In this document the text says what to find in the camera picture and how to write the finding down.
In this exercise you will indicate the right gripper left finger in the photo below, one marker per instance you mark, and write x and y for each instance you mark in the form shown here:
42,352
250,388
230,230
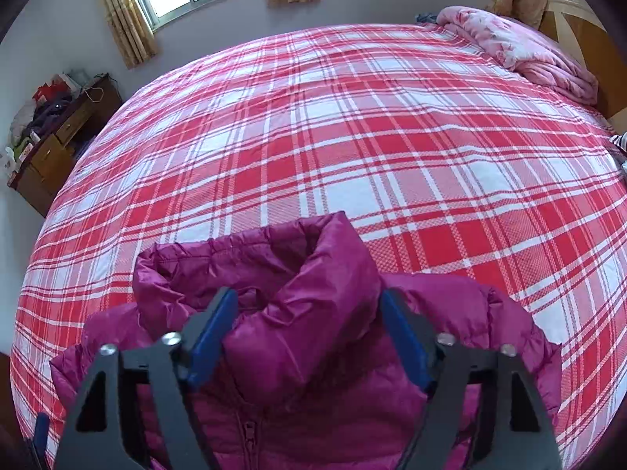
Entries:
105,430

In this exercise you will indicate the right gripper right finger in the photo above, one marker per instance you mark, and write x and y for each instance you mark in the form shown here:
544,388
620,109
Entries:
511,428

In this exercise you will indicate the magenta down jacket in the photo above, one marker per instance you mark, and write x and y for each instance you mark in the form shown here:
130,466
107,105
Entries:
309,378

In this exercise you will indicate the wooden desk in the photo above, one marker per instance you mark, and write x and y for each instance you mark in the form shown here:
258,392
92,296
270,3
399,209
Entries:
46,167

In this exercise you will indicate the red plaid bed sheet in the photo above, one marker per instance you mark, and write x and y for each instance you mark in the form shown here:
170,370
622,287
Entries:
442,161

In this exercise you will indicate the striped pillow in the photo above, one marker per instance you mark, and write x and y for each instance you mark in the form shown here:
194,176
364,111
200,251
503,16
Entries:
618,149

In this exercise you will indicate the clutter pile on desk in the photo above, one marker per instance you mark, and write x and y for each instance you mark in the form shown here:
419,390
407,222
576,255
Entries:
28,126

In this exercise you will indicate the pink floral quilt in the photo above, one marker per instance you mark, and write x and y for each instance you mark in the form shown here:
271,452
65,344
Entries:
523,50

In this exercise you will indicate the left yellow curtain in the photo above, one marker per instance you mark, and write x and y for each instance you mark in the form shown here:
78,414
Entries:
131,31

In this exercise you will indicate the wooden headboard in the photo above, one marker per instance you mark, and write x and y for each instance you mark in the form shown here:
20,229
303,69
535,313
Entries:
579,32

